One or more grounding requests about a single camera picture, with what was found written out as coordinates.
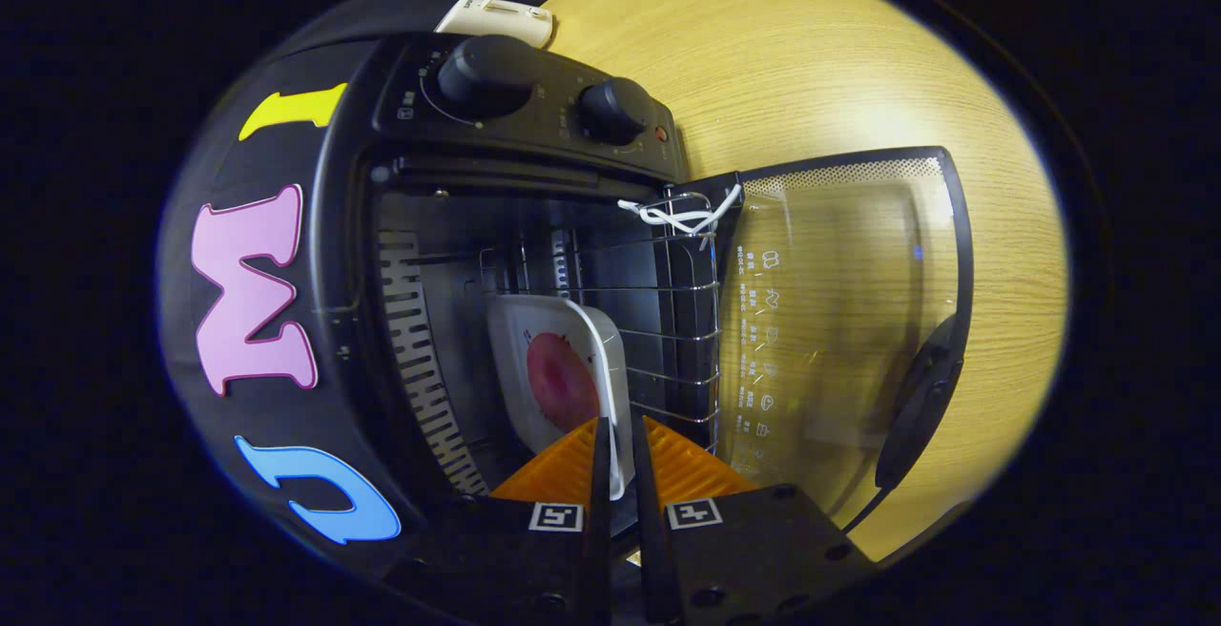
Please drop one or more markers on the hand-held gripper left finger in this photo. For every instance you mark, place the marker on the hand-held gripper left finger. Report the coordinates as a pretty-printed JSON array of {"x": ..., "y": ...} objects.
[{"x": 599, "y": 531}]

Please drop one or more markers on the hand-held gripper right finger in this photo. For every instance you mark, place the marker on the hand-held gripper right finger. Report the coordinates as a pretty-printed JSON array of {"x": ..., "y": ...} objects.
[{"x": 651, "y": 531}]

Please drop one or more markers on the pink meat slice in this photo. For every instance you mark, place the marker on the pink meat slice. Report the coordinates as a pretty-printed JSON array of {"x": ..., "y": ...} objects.
[{"x": 558, "y": 383}]

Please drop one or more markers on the white square plate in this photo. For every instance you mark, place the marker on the white square plate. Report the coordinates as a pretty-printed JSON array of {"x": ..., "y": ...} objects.
[{"x": 515, "y": 387}]

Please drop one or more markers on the black toaster oven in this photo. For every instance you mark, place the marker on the black toaster oven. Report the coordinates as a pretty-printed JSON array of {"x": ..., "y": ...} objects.
[{"x": 534, "y": 130}]

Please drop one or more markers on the white pop-up toaster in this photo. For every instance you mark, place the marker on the white pop-up toaster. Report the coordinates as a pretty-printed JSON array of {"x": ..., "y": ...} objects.
[{"x": 496, "y": 20}]

